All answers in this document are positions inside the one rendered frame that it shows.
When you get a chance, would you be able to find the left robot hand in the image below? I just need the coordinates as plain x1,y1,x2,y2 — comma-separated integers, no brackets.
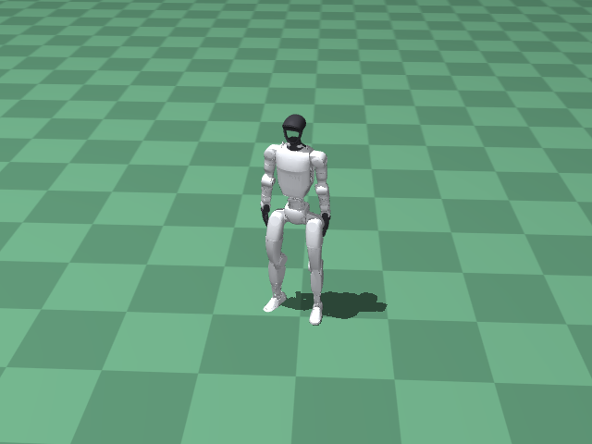
322,213,330,237

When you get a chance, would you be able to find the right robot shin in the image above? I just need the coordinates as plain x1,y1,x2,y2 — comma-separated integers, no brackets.
268,261,286,300

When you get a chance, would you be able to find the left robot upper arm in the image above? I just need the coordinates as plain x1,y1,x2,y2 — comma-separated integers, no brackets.
310,150,327,195

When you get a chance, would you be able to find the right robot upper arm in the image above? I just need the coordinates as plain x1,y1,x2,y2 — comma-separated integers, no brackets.
262,144,279,187

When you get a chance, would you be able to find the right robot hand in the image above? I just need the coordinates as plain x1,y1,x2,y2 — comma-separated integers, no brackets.
261,204,270,227

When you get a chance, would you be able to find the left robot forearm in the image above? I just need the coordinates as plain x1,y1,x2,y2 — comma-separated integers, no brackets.
318,185,331,217

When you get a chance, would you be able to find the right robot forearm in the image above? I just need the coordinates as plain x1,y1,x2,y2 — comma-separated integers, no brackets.
260,177,273,210

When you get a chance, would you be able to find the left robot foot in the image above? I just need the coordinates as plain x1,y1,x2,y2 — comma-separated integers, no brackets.
309,302,323,325

